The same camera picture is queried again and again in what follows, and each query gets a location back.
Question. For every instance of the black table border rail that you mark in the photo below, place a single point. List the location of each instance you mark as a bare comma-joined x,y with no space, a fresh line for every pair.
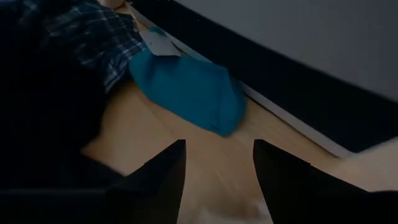
280,77

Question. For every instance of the pale pink garment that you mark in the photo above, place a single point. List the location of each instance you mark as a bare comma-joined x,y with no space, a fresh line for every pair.
110,3

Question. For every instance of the dark grey trousers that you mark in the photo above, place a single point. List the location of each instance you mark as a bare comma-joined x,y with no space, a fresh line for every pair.
46,124

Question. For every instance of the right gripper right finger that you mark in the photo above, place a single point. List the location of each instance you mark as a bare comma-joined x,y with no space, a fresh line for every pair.
295,193

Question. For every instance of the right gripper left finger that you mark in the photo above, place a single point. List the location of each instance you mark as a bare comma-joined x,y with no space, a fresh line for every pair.
155,193

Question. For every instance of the teal garment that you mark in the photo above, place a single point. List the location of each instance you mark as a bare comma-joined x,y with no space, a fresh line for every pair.
192,90

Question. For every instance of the blue plaid shirt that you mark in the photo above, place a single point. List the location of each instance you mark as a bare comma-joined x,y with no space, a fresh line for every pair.
93,40

